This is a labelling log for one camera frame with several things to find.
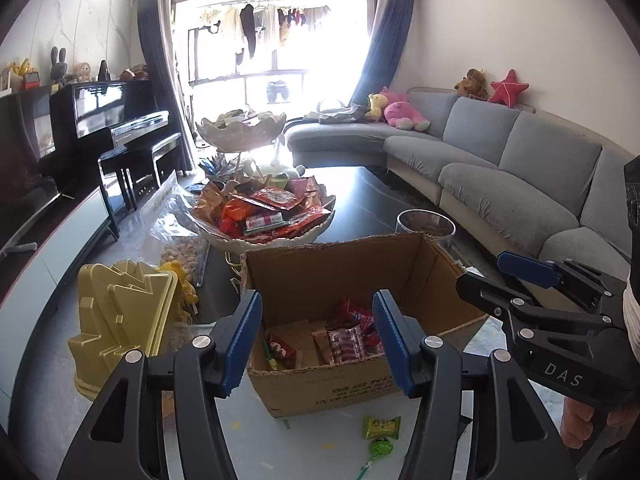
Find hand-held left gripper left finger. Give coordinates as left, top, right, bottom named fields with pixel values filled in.
left=55, top=290, right=264, bottom=480

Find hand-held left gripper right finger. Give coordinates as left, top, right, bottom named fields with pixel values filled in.
left=371, top=289, right=581, bottom=480

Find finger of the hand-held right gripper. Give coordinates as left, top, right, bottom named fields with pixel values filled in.
left=495, top=251, right=628, bottom=311
left=455, top=271, right=626, bottom=342

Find red striped stick packets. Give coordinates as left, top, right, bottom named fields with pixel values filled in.
left=326, top=325, right=383, bottom=365

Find red snack packet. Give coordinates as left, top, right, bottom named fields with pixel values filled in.
left=332, top=297, right=376, bottom=331

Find brown stick packet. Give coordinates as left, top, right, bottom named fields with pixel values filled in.
left=311, top=329, right=335, bottom=366

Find green candy packet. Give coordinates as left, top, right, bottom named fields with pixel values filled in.
left=363, top=416, right=402, bottom=440

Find green lollipop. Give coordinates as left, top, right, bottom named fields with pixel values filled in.
left=352, top=437, right=396, bottom=480

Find brown cardboard box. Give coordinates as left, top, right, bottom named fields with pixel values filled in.
left=240, top=232, right=488, bottom=418

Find person's right hand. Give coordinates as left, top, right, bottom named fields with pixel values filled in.
left=560, top=396, right=640, bottom=448

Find grey sectional sofa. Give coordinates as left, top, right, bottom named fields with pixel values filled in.
left=284, top=87, right=640, bottom=286

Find clear round snack jar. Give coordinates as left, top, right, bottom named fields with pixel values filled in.
left=396, top=208, right=457, bottom=251

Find light blue tablecloth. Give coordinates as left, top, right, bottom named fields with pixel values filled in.
left=210, top=310, right=511, bottom=480

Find pile of snack packets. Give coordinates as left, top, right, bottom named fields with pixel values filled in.
left=195, top=175, right=333, bottom=243

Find clear plastic nut bag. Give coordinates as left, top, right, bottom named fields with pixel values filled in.
left=150, top=170, right=211, bottom=286

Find pink star cushion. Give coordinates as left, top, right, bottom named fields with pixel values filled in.
left=487, top=70, right=529, bottom=108

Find brown plush toy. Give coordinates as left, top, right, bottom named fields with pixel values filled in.
left=454, top=68, right=488, bottom=100

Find pink plush toy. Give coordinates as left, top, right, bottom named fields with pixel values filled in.
left=382, top=87, right=431, bottom=132

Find white tiered snack stand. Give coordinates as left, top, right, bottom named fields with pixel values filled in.
left=190, top=112, right=337, bottom=266

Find black piano bench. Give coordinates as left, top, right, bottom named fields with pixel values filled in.
left=98, top=132, right=183, bottom=211

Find yellow plush toy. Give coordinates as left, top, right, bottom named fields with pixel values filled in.
left=365, top=93, right=388, bottom=122

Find beige handbag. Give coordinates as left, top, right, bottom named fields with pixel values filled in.
left=317, top=97, right=368, bottom=126

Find blue window curtain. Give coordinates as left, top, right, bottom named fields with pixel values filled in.
left=135, top=0, right=193, bottom=171
left=348, top=0, right=416, bottom=106

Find black upright piano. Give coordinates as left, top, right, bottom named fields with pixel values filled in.
left=49, top=79, right=173, bottom=171

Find flat screen television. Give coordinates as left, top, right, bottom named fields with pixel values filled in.
left=0, top=87, right=76, bottom=261

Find row of hanging clothes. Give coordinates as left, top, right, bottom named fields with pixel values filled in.
left=197, top=4, right=332, bottom=66

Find grey rabbit figure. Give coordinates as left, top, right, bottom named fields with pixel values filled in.
left=50, top=47, right=68, bottom=83

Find yellow ornament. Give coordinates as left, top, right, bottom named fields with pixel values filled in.
left=0, top=60, right=31, bottom=93

